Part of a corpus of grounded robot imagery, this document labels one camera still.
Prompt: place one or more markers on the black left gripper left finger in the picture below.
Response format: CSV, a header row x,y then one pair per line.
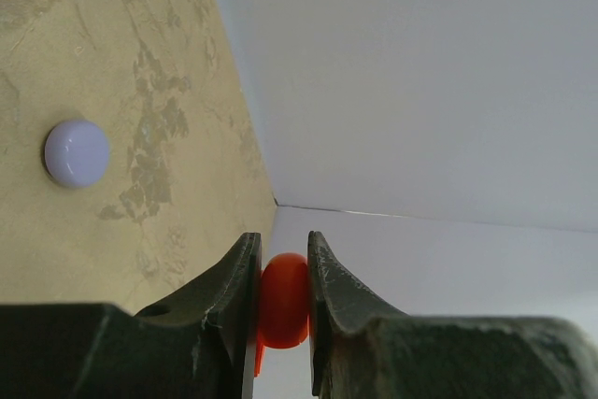
x,y
197,342

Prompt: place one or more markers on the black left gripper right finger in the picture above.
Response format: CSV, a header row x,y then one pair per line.
x,y
363,347

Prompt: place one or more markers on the orange earbud charging case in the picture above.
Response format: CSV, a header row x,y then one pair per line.
x,y
283,305

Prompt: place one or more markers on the lilac earbud charging case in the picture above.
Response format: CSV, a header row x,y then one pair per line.
x,y
76,153

